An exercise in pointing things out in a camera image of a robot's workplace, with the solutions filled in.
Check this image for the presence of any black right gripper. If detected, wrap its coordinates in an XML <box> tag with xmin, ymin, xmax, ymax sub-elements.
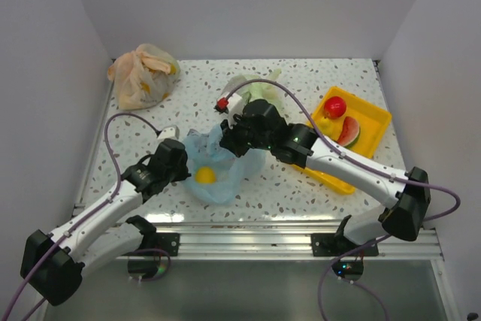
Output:
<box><xmin>221</xmin><ymin>110</ymin><xmax>274</xmax><ymax>158</ymax></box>

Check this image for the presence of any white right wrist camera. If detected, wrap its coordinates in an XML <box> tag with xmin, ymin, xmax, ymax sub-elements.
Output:
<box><xmin>214</xmin><ymin>93</ymin><xmax>246</xmax><ymax>129</ymax></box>

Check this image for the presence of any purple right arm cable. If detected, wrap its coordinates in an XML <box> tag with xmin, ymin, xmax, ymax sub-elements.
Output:
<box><xmin>225</xmin><ymin>78</ymin><xmax>461</xmax><ymax>321</ymax></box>

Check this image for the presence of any small yellow fruit piece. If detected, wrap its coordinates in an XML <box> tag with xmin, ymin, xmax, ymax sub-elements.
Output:
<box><xmin>195</xmin><ymin>166</ymin><xmax>216</xmax><ymax>184</ymax></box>

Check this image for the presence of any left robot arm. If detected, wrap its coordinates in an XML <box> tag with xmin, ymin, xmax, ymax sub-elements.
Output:
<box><xmin>20</xmin><ymin>139</ymin><xmax>190</xmax><ymax>306</ymax></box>

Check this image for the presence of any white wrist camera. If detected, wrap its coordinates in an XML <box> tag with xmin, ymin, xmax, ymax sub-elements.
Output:
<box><xmin>214</xmin><ymin>93</ymin><xmax>246</xmax><ymax>129</ymax></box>
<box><xmin>157</xmin><ymin>126</ymin><xmax>180</xmax><ymax>142</ymax></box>

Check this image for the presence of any light blue plastic bag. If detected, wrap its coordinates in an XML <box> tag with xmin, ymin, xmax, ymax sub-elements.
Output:
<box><xmin>183</xmin><ymin>125</ymin><xmax>265</xmax><ymax>205</ymax></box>

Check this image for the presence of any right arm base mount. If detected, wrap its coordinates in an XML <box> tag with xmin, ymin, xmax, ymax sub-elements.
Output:
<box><xmin>310</xmin><ymin>215</ymin><xmax>380</xmax><ymax>282</ymax></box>

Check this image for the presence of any yellow plastic tray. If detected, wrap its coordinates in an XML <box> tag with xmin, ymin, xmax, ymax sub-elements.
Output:
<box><xmin>293</xmin><ymin>86</ymin><xmax>392</xmax><ymax>195</ymax></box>

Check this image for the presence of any orange plastic bag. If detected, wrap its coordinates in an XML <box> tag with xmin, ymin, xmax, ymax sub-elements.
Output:
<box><xmin>107</xmin><ymin>44</ymin><xmax>180</xmax><ymax>111</ymax></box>

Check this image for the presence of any pink red peach slice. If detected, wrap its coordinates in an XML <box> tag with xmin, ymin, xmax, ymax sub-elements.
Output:
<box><xmin>336</xmin><ymin>116</ymin><xmax>361</xmax><ymax>148</ymax></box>

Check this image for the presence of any aluminium table edge rail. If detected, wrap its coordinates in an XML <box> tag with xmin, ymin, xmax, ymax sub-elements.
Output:
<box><xmin>145</xmin><ymin>214</ymin><xmax>443</xmax><ymax>261</ymax></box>

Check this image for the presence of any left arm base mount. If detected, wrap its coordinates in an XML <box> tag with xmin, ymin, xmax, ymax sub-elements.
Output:
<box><xmin>123</xmin><ymin>215</ymin><xmax>180</xmax><ymax>283</ymax></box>

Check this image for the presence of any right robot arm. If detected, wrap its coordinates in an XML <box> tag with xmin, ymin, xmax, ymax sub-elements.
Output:
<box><xmin>215</xmin><ymin>95</ymin><xmax>431</xmax><ymax>256</ymax></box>

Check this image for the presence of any green avocado plastic bag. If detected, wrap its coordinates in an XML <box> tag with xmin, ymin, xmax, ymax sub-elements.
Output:
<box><xmin>221</xmin><ymin>68</ymin><xmax>285</xmax><ymax>116</ymax></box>

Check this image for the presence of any red fruit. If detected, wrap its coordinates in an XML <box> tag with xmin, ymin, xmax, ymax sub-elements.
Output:
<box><xmin>323</xmin><ymin>96</ymin><xmax>346</xmax><ymax>120</ymax></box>

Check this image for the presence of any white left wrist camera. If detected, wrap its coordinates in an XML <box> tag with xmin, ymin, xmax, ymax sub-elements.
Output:
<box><xmin>157</xmin><ymin>126</ymin><xmax>180</xmax><ymax>142</ymax></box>

